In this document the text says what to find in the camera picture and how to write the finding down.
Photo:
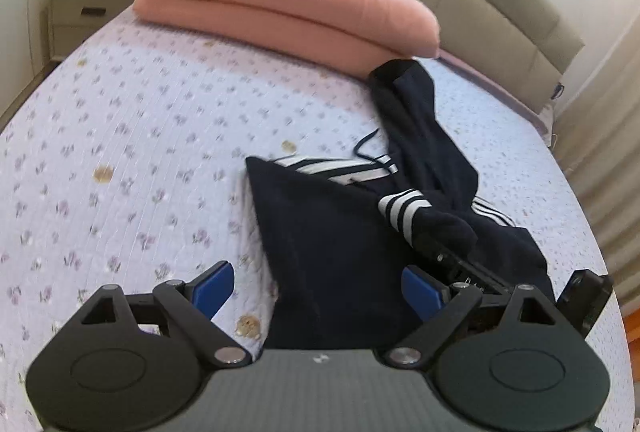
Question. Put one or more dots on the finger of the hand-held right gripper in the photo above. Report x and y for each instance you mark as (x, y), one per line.
(452, 264)

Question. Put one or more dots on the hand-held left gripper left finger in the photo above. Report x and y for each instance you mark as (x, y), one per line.
(215, 289)

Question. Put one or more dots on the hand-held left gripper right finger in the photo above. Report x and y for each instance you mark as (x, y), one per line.
(421, 292)

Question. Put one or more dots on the navy white-striped garment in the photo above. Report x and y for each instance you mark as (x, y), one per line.
(325, 252)

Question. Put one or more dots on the beige pleated curtain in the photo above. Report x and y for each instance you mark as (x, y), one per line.
(610, 192)

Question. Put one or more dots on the floral quilted bedspread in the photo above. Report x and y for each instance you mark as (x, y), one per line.
(150, 137)

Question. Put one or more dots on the mauve bed sheet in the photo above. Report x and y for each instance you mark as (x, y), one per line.
(495, 87)

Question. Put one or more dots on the beige nightstand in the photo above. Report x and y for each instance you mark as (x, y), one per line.
(80, 19)

